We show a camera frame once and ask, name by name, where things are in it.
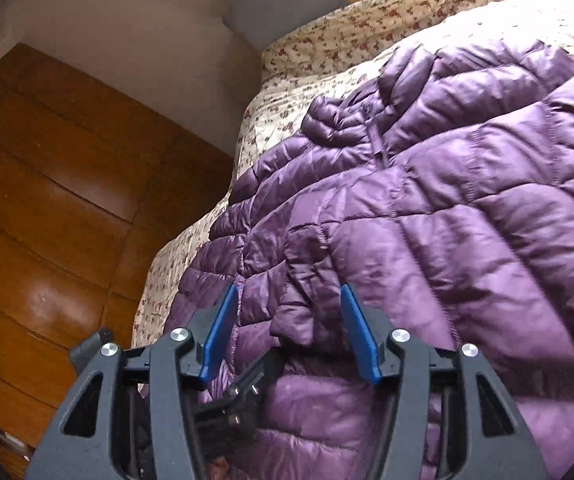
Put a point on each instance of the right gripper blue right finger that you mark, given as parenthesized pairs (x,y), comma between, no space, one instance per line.
(482,436)

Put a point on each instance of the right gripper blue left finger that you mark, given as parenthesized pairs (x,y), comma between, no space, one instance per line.
(88,436)

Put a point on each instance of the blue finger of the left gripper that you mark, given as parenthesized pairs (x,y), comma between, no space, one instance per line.
(250,388)

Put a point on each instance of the purple quilted down jacket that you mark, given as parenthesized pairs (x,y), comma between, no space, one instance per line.
(442,192)

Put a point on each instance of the person's left hand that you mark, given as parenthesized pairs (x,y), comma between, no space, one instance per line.
(219,469)

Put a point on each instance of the brown wooden wardrobe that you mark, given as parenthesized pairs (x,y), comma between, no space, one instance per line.
(92,185)

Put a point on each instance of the floral duvet on bed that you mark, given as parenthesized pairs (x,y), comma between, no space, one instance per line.
(367,25)

